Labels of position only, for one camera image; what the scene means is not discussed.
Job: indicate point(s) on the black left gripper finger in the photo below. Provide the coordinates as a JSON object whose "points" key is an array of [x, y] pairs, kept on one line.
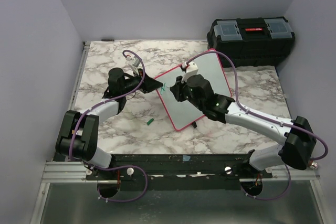
{"points": [[150, 82], [150, 89]]}

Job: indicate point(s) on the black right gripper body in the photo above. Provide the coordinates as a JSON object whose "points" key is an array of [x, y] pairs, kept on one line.
{"points": [[181, 94]]}

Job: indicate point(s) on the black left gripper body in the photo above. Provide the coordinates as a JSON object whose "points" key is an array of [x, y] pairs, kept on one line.
{"points": [[134, 82]]}

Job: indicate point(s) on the green marker cap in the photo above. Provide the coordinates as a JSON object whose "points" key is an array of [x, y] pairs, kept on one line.
{"points": [[150, 121]]}

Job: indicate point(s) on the pink framed whiteboard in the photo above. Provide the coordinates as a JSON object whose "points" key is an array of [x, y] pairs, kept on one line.
{"points": [[208, 92]]}

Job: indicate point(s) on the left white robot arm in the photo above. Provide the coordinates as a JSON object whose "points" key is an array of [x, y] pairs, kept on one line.
{"points": [[78, 135]]}

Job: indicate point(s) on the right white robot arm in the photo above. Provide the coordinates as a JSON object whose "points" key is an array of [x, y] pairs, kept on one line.
{"points": [[295, 142]]}

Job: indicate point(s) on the blue tape piece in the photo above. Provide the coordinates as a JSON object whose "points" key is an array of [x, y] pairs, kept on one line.
{"points": [[186, 158]]}

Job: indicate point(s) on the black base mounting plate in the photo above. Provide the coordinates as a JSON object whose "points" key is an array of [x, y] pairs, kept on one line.
{"points": [[135, 172]]}

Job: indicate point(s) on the black plastic toolbox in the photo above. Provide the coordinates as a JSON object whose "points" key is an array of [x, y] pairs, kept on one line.
{"points": [[252, 41]]}

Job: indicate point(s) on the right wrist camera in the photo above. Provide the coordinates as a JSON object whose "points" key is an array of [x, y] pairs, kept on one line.
{"points": [[189, 70]]}

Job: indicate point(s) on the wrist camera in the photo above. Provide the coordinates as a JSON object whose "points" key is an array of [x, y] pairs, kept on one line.
{"points": [[133, 63], [189, 70]]}

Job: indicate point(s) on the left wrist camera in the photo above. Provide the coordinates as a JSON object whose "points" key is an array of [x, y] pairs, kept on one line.
{"points": [[133, 63]]}

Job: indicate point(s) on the aluminium table edge rail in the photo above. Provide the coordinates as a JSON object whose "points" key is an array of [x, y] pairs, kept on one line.
{"points": [[45, 186]]}

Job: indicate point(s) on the brown cable connector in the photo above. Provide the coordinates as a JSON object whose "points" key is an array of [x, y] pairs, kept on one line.
{"points": [[313, 164]]}

